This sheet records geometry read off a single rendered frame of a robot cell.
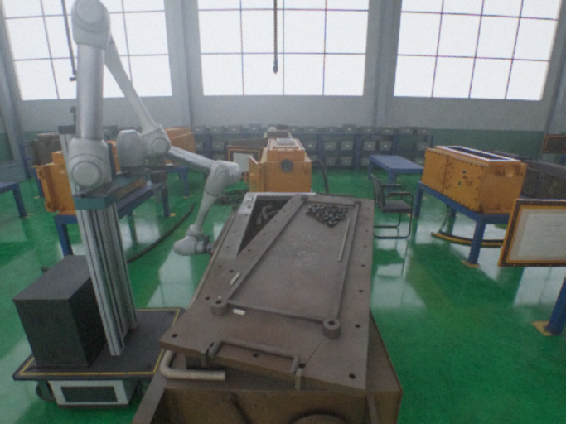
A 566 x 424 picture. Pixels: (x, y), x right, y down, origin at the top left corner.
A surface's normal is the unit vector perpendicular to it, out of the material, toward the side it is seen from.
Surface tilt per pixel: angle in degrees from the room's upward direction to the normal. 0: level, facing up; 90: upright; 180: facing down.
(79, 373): 0
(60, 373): 0
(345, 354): 0
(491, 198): 90
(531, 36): 90
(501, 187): 90
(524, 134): 90
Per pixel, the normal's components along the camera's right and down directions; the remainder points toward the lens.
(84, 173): 0.44, 0.39
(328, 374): 0.00, -0.95
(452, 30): 0.01, 0.33
